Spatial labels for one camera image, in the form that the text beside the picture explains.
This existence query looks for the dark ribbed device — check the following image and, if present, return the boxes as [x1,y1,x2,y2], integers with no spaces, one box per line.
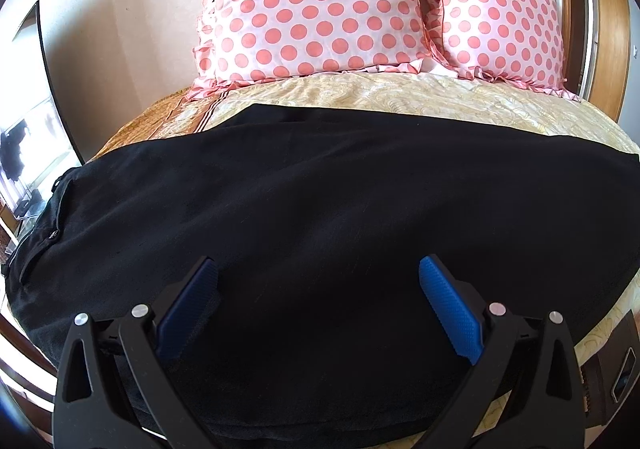
[580,319,640,427]

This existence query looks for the wooden door frame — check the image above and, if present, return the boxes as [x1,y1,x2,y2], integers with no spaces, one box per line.
[487,0,633,122]

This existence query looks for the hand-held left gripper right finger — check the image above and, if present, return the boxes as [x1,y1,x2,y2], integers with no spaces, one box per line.
[419,254,587,449]

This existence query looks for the black pants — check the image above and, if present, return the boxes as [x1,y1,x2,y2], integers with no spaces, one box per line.
[0,104,640,449]

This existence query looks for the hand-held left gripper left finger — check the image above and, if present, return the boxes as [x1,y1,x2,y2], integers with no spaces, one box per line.
[52,256,223,449]

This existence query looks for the small pink polka dot pillow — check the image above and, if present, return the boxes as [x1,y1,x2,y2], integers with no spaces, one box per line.
[425,0,581,102]

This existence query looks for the large pink polka dot pillow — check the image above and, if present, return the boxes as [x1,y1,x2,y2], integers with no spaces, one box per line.
[186,0,447,102]

